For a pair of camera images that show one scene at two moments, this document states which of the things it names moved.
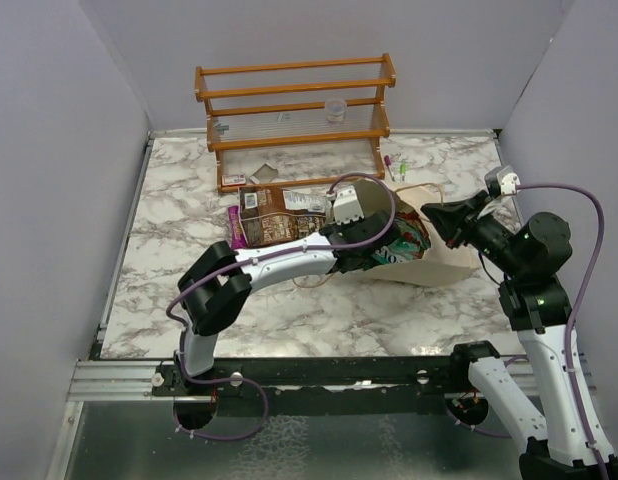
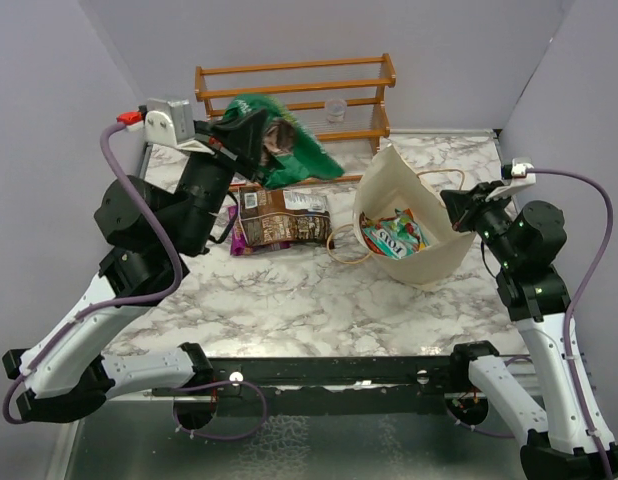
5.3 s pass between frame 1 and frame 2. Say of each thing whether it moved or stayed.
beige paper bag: moved
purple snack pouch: stayed
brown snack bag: stayed
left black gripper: moved
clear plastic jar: stayed
